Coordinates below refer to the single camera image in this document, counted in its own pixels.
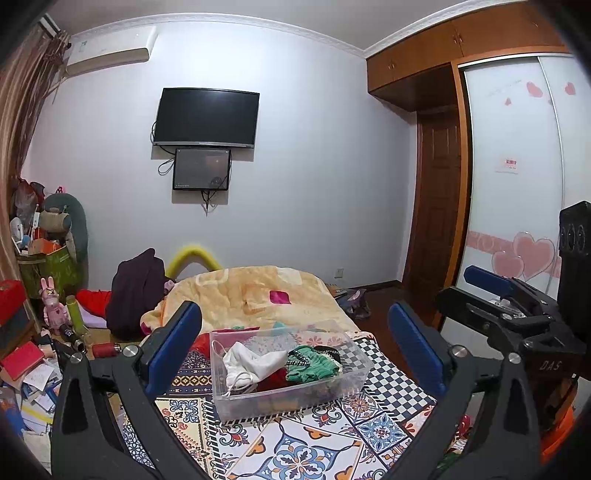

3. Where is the white heart-print wardrobe door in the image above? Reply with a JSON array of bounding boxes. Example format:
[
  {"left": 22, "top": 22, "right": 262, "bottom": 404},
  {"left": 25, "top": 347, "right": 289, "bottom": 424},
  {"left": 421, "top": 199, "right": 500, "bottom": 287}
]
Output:
[{"left": 455, "top": 55, "right": 583, "bottom": 324}]

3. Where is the green cloth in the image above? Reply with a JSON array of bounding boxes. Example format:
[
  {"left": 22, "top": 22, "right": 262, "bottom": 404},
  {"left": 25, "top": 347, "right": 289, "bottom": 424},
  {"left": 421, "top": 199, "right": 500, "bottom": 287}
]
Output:
[{"left": 286, "top": 345, "right": 343, "bottom": 384}]

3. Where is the yellow fleece blanket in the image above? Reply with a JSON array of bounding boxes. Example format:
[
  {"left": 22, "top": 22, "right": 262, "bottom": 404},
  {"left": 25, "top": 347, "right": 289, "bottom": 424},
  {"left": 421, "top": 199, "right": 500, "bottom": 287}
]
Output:
[{"left": 141, "top": 265, "right": 361, "bottom": 337}]

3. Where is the small wall monitor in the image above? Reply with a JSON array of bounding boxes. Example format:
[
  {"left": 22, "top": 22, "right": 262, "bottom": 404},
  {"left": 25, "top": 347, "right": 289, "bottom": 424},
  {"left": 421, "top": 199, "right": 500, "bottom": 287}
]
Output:
[{"left": 172, "top": 148, "right": 232, "bottom": 191}]

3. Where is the black monitor cable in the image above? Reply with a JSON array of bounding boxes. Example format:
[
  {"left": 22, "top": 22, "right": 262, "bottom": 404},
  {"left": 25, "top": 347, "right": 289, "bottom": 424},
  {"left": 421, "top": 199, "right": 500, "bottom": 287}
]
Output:
[{"left": 202, "top": 178, "right": 223, "bottom": 216}]

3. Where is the red box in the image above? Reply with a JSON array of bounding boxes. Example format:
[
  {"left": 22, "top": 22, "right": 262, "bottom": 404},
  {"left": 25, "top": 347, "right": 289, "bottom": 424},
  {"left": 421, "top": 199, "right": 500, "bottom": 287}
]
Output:
[{"left": 0, "top": 280, "right": 27, "bottom": 326}]

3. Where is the yellow foam tube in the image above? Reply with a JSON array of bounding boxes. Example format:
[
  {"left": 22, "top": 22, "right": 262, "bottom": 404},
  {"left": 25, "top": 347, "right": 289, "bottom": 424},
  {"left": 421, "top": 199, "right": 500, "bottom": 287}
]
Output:
[{"left": 166, "top": 244, "right": 220, "bottom": 278}]

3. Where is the pink rabbit toy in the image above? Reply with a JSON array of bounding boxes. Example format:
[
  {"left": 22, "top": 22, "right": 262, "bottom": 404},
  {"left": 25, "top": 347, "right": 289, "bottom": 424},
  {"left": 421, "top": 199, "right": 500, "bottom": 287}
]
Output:
[{"left": 41, "top": 276, "right": 70, "bottom": 329}]

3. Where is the red knit cloth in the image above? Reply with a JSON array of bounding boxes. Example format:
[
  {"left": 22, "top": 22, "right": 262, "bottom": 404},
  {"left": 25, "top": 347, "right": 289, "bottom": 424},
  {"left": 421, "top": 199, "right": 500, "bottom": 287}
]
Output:
[{"left": 257, "top": 371, "right": 288, "bottom": 394}]

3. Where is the orange object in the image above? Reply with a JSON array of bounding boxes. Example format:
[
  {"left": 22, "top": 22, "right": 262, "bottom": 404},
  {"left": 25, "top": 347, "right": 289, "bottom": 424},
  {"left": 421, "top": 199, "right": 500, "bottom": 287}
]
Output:
[{"left": 539, "top": 405, "right": 576, "bottom": 463}]

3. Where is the striped brown curtain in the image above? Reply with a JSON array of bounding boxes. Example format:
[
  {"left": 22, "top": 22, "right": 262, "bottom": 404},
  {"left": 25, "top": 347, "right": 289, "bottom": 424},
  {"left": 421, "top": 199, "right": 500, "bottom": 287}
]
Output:
[{"left": 0, "top": 23, "right": 70, "bottom": 278}]

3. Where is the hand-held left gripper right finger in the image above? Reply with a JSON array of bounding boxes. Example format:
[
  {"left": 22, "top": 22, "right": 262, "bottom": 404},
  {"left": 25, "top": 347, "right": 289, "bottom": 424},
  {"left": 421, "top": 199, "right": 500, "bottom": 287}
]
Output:
[{"left": 383, "top": 302, "right": 541, "bottom": 480}]

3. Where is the clear plastic storage box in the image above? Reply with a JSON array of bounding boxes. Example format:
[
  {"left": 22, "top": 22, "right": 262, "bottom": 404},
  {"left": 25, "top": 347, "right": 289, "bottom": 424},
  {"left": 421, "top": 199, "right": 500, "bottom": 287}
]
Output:
[{"left": 209, "top": 318, "right": 372, "bottom": 422}]

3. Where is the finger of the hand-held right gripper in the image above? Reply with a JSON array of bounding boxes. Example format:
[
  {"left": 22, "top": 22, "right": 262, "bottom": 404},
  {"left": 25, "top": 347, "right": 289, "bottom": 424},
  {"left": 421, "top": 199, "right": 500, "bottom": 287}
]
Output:
[
  {"left": 463, "top": 265, "right": 557, "bottom": 319},
  {"left": 436, "top": 286, "right": 552, "bottom": 354}
]

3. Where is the white drawstring cloth bag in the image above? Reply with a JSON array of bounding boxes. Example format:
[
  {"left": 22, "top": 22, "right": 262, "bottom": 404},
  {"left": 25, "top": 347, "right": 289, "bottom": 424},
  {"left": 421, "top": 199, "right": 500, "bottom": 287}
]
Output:
[{"left": 222, "top": 342, "right": 290, "bottom": 394}]

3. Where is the black box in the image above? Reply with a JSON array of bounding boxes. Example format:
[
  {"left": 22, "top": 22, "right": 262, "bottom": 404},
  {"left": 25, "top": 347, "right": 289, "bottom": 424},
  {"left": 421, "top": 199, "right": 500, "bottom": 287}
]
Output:
[{"left": 0, "top": 305, "right": 34, "bottom": 346}]

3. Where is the wall television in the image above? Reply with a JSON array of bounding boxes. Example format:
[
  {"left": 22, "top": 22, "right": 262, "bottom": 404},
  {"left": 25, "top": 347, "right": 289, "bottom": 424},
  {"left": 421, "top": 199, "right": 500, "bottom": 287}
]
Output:
[{"left": 153, "top": 88, "right": 260, "bottom": 150}]

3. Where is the green storage box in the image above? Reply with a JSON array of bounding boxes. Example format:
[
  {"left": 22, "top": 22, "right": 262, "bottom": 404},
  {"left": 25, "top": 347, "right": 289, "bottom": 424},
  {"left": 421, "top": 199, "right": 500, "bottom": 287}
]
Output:
[{"left": 17, "top": 247, "right": 80, "bottom": 298}]

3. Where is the pile of papers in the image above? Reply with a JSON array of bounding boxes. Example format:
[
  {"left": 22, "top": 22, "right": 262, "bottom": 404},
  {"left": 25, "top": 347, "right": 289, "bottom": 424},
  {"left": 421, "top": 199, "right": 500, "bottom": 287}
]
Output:
[{"left": 0, "top": 360, "right": 65, "bottom": 437}]

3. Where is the dark purple backpack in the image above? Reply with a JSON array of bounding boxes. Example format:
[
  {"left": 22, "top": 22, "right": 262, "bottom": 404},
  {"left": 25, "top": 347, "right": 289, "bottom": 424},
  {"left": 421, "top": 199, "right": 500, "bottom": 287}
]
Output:
[{"left": 105, "top": 248, "right": 167, "bottom": 340}]

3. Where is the grey neck pillow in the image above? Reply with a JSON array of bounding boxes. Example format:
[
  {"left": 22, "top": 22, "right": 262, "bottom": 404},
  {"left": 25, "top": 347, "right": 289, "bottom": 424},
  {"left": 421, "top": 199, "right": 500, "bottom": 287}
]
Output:
[{"left": 44, "top": 194, "right": 88, "bottom": 273}]

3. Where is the red notebook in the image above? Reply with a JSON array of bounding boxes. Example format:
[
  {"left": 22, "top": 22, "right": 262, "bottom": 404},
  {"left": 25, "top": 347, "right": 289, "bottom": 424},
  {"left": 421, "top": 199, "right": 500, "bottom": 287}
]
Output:
[{"left": 0, "top": 342, "right": 45, "bottom": 380}]

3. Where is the white air conditioner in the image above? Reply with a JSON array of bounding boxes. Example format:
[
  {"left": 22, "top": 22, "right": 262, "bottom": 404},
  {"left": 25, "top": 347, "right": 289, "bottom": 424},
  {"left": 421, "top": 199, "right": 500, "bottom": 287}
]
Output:
[{"left": 65, "top": 26, "right": 158, "bottom": 77}]

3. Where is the purple bag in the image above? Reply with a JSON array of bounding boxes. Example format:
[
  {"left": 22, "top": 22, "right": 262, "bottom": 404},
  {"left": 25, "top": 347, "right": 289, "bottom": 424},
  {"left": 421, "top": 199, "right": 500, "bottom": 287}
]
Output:
[{"left": 335, "top": 287, "right": 373, "bottom": 320}]

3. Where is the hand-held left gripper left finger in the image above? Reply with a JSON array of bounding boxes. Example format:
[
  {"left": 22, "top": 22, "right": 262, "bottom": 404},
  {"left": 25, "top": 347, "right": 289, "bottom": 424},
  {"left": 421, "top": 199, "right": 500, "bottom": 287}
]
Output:
[{"left": 50, "top": 301, "right": 213, "bottom": 480}]

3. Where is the beige plush cushion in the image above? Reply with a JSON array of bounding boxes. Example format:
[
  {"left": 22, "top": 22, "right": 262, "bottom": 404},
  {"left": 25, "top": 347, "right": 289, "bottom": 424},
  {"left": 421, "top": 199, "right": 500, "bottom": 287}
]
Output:
[{"left": 39, "top": 210, "right": 73, "bottom": 234}]

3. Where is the green bottle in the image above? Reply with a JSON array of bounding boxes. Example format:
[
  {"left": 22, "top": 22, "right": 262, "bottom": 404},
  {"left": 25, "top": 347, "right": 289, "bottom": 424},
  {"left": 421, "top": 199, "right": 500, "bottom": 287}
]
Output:
[{"left": 65, "top": 295, "right": 88, "bottom": 337}]

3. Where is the brown wooden door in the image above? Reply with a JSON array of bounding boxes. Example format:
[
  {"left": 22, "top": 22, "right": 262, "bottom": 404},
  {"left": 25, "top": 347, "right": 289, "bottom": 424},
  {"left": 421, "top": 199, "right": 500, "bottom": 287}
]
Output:
[{"left": 402, "top": 108, "right": 469, "bottom": 289}]

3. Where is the wooden overhead cabinet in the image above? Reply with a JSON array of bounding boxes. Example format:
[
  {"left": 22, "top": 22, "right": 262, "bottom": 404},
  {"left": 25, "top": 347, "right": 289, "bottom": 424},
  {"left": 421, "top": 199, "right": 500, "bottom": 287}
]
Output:
[{"left": 365, "top": 0, "right": 578, "bottom": 112}]

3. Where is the black flashlight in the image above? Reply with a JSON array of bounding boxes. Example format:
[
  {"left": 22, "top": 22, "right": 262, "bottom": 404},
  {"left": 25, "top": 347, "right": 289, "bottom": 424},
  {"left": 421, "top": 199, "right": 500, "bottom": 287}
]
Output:
[{"left": 58, "top": 324, "right": 86, "bottom": 354}]

